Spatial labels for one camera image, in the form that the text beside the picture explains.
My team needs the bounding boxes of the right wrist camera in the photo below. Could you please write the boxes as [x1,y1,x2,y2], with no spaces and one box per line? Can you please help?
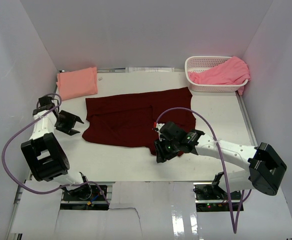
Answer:
[152,122,164,133]

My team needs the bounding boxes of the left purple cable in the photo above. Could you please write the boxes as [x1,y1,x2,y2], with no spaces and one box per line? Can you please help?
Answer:
[1,93,110,205]

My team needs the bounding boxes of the white plastic basket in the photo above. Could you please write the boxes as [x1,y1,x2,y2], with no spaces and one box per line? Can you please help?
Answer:
[184,56,249,93]

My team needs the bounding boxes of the folded salmon pink t shirt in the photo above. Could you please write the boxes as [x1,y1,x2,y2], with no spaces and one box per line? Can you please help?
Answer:
[56,67,98,101]

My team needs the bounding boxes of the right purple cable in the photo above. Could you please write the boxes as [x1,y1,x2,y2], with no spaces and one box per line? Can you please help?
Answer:
[157,107,252,234]

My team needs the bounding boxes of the dark red t shirt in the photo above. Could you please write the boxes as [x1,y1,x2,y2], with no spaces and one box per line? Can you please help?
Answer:
[82,87,196,155]

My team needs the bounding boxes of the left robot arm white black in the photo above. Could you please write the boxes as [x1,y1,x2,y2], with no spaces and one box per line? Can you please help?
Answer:
[21,94,92,200]

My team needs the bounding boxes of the pink t shirt in basket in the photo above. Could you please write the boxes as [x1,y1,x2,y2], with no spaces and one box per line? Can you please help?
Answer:
[189,56,251,96]

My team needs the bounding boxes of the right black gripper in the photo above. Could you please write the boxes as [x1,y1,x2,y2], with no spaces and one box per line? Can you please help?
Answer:
[153,137,180,164]

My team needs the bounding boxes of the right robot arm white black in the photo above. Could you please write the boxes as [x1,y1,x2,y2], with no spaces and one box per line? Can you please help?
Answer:
[154,121,287,200]

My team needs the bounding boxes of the white paper sheets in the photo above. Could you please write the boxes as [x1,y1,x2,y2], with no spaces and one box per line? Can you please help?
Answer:
[125,67,175,73]

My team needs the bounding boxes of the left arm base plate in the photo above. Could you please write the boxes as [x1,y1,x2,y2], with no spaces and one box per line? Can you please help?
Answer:
[60,184,113,211]

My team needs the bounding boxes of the purple cable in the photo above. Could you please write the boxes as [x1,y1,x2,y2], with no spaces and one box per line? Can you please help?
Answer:
[157,107,252,234]
[1,93,110,205]

